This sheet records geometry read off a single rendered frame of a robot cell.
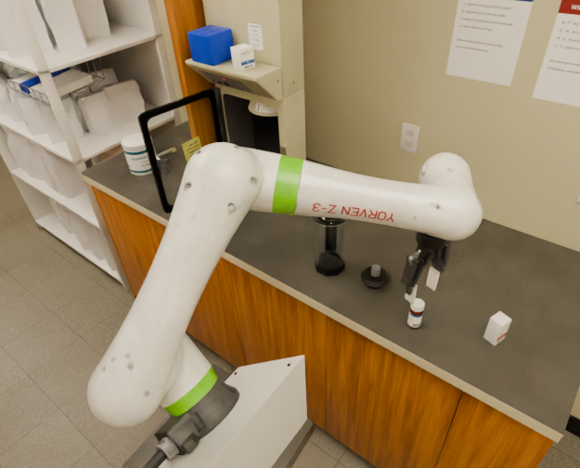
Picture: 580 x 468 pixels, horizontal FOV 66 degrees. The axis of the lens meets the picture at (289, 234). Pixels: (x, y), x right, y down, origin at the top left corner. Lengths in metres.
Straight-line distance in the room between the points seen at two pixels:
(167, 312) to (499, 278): 1.11
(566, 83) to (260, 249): 1.07
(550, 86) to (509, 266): 0.56
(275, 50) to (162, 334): 0.97
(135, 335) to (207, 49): 0.98
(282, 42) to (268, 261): 0.70
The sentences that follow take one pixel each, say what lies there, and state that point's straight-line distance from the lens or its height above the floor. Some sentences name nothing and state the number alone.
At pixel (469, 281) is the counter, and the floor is 0.94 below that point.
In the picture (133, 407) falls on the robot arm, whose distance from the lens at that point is 0.83.
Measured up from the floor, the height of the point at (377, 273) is 0.99.
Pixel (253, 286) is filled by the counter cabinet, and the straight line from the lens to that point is 1.66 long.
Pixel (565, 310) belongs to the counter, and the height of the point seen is 0.94.
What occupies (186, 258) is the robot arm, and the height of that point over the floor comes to 1.51.
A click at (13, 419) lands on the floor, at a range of 2.66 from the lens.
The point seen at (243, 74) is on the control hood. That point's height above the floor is 1.51.
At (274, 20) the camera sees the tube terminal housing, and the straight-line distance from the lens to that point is 1.44.
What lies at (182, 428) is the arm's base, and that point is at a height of 1.13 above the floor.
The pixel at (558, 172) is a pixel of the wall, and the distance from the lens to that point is 1.69.
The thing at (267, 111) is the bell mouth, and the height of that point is 1.33.
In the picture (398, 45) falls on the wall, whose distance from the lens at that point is 1.72.
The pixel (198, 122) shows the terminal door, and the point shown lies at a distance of 1.69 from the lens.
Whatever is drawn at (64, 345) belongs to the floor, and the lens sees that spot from 2.83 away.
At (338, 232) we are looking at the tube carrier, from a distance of 1.36.
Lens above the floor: 1.97
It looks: 39 degrees down
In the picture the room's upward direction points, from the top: 3 degrees counter-clockwise
